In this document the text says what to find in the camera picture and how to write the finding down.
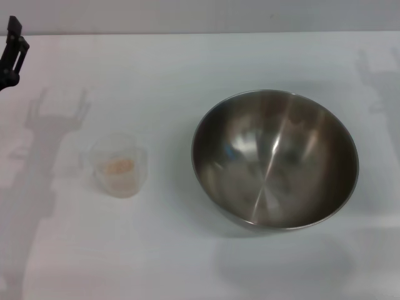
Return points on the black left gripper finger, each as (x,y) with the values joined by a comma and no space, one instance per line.
(12,59)

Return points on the beige uncooked rice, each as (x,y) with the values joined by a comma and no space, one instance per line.
(116,170)

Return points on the clear plastic measuring cup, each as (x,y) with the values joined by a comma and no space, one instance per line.
(137,175)

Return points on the stainless steel mixing bowl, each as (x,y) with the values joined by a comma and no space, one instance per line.
(275,162)

